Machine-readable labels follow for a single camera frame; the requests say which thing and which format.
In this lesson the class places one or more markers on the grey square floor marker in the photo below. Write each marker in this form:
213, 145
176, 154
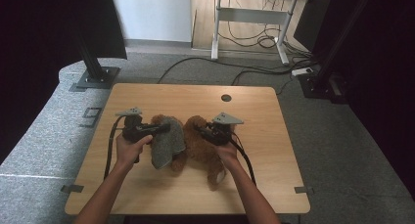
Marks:
85, 117

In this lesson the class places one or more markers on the grey table bracket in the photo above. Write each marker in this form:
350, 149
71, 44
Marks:
71, 188
303, 190

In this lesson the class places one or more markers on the white metal desk frame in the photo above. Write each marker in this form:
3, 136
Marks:
251, 15

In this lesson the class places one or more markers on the person's left hand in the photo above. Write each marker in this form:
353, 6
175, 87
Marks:
129, 152

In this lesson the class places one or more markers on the person's right hand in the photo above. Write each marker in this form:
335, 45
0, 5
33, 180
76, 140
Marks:
230, 155

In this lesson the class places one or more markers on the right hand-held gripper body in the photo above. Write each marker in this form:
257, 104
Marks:
218, 134

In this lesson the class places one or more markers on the brown plush teddy bear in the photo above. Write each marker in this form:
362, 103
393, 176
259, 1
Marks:
200, 149

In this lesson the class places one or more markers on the round dark table grommet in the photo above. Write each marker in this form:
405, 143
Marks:
226, 98

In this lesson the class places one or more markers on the grey knit doll sweater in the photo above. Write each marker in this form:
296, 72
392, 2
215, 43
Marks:
166, 145

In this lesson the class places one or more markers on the black curtain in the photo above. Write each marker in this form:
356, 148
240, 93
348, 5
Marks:
385, 70
32, 54

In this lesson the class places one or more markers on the black metal stand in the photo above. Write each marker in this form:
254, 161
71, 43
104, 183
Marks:
321, 83

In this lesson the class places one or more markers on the left black stand base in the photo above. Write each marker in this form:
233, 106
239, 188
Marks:
94, 75

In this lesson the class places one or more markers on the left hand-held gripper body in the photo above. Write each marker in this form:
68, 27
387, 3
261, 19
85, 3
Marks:
133, 129

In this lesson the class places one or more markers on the white power strip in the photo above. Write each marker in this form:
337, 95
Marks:
301, 71

